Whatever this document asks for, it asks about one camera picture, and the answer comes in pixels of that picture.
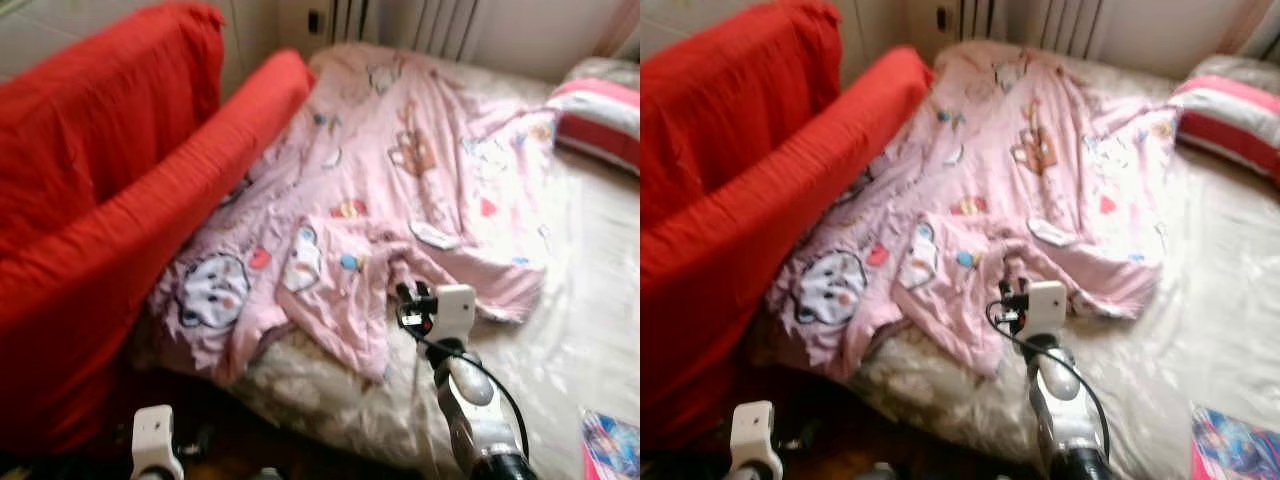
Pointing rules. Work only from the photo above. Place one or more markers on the pink cartoon print quilt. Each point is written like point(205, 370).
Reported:
point(400, 150)
point(1030, 150)

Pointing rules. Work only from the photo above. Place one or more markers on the colourful comic book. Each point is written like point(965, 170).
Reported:
point(1235, 450)
point(612, 450)

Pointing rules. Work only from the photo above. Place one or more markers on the bed with beige floral sheet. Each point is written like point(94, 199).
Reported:
point(1210, 300)
point(580, 300)

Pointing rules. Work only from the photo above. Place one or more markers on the red white blue striped pillow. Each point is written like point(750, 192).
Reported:
point(1230, 120)
point(600, 120)

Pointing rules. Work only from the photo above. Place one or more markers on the small beige pillow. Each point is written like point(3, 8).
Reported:
point(1240, 70)
point(610, 70)

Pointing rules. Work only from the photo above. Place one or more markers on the red folded futon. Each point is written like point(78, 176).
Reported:
point(730, 150)
point(100, 150)

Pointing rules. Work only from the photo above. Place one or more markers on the white quilted mattress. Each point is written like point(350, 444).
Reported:
point(40, 30)

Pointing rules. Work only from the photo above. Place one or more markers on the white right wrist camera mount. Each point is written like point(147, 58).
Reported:
point(455, 310)
point(1048, 305)

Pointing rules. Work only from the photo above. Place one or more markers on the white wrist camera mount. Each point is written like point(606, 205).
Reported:
point(752, 435)
point(1048, 305)
point(155, 440)
point(455, 310)

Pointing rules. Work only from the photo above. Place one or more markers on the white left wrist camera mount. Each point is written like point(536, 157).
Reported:
point(155, 440)
point(752, 435)

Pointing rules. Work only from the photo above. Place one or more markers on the black wall socket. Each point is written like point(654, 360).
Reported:
point(313, 20)
point(942, 18)

